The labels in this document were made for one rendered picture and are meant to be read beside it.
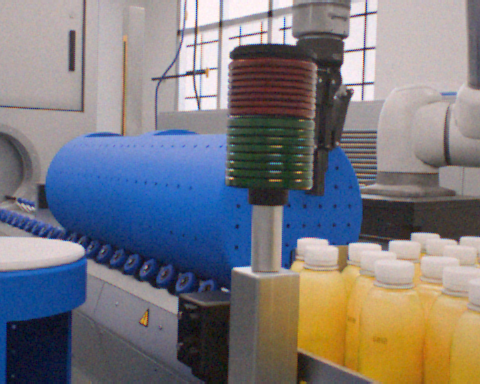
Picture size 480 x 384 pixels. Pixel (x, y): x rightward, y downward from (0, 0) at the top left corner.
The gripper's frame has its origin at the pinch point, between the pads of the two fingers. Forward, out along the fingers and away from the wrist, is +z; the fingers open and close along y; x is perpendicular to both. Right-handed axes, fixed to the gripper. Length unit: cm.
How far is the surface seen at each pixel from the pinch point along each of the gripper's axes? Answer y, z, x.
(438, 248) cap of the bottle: 3.0, 9.1, -22.4
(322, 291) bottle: -17.4, 12.8, -23.9
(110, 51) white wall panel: 173, -101, 538
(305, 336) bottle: -18.8, 18.0, -22.8
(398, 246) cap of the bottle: -4.0, 8.5, -22.1
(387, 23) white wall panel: 224, -85, 219
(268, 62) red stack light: -40, -8, -45
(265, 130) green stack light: -40, -4, -45
